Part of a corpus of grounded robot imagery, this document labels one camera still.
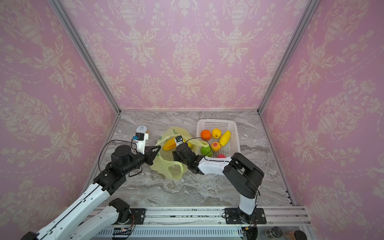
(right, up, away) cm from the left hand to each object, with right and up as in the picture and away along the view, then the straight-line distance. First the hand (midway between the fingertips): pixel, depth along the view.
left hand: (161, 148), depth 72 cm
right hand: (+5, -4, +18) cm, 19 cm away
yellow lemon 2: (+31, +5, +28) cm, 42 cm away
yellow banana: (0, -1, +24) cm, 24 cm away
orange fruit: (+24, +5, +28) cm, 37 cm away
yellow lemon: (+36, +2, +26) cm, 45 cm away
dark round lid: (+59, -34, -11) cm, 69 cm away
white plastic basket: (+40, -3, +23) cm, 46 cm away
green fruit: (+23, -5, +20) cm, 31 cm away
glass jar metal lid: (+49, -33, -10) cm, 60 cm away
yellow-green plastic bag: (+2, -6, -3) cm, 7 cm away
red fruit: (+32, -7, +17) cm, 37 cm away
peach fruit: (+29, -2, +22) cm, 37 cm away
